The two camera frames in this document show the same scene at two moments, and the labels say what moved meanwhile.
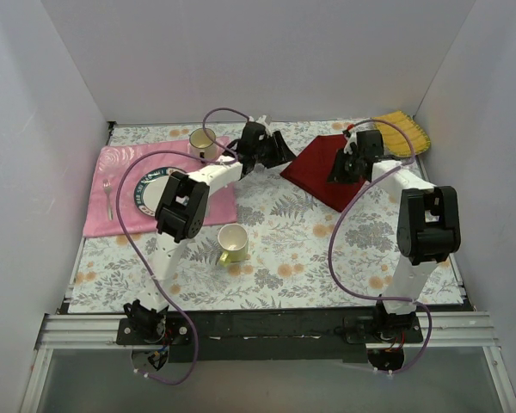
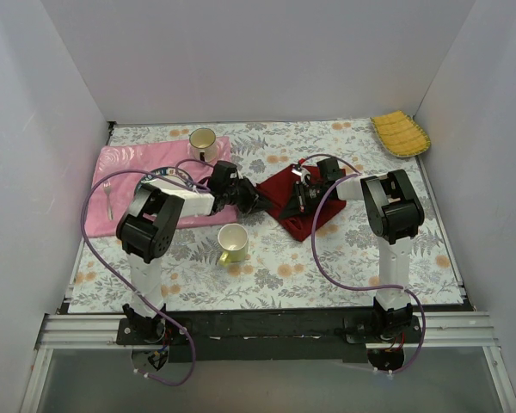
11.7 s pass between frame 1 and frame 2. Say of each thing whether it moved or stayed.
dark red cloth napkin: moved
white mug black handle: stayed
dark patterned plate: stayed
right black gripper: moved
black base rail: stayed
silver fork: stayed
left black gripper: moved
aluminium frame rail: stayed
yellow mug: stayed
